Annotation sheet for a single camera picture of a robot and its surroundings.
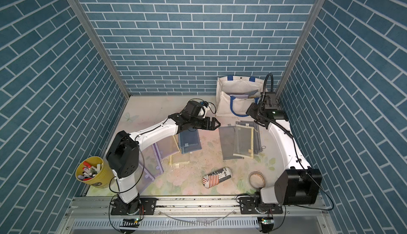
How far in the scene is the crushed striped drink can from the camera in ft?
2.63

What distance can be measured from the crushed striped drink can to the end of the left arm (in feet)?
0.79

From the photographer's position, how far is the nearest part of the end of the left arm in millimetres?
662
